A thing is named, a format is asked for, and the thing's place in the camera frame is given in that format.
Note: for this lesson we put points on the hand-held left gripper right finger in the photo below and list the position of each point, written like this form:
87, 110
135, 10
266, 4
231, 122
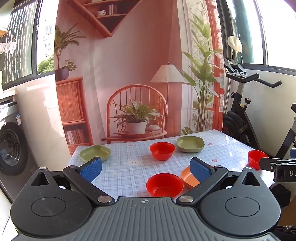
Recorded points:
200, 171

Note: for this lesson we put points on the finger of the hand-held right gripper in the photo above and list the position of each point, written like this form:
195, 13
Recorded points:
293, 153
269, 163

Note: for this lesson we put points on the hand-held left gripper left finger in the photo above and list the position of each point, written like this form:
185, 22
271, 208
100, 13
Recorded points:
92, 168

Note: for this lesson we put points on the small red bowl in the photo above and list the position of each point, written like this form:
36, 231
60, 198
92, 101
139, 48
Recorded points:
255, 158

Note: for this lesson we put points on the green square plate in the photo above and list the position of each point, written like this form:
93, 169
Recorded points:
93, 153
190, 143

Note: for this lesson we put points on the wide red bowl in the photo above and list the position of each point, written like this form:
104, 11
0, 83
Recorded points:
164, 185

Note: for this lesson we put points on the orange bowl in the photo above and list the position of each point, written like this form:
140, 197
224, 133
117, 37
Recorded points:
188, 179

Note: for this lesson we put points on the blue plaid tablecloth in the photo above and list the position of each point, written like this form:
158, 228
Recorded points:
124, 176

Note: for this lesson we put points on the deep red bowl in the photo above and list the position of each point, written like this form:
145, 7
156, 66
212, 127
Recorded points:
161, 150

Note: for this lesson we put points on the black exercise bike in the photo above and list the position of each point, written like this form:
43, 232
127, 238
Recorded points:
240, 125

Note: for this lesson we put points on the grey washing machine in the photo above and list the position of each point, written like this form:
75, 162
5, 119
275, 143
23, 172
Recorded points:
11, 146

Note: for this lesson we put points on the printed room backdrop cloth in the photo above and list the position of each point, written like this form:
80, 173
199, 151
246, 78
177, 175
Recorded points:
129, 58

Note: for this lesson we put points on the white cloth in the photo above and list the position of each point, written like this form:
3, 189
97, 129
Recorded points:
234, 44

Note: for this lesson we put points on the black framed window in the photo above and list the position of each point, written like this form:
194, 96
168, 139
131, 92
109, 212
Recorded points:
20, 41
249, 34

